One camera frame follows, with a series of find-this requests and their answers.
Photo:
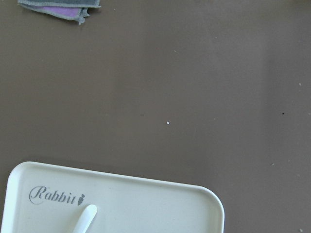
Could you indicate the grey folded cloth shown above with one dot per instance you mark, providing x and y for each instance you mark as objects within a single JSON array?
[{"x": 73, "y": 10}]

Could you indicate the white ceramic spoon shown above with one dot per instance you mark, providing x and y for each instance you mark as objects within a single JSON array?
[{"x": 85, "y": 219}]

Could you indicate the cream rabbit tray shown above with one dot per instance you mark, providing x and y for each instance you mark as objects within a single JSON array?
[{"x": 44, "y": 198}]

